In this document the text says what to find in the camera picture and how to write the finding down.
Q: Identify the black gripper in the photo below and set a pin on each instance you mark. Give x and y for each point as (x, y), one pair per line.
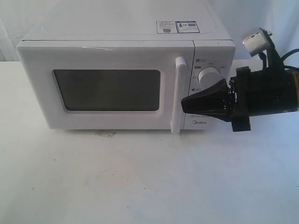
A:
(223, 101)

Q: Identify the white microwave door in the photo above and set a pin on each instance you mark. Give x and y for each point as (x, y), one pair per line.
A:
(109, 84)

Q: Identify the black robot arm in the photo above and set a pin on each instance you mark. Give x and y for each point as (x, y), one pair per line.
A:
(272, 90)

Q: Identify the white microwave oven body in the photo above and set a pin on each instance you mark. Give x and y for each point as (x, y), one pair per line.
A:
(135, 20)

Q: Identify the upper white control knob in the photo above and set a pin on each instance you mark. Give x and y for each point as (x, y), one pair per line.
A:
(208, 77)

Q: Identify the blue white warning sticker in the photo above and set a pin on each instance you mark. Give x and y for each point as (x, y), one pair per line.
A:
(177, 27)

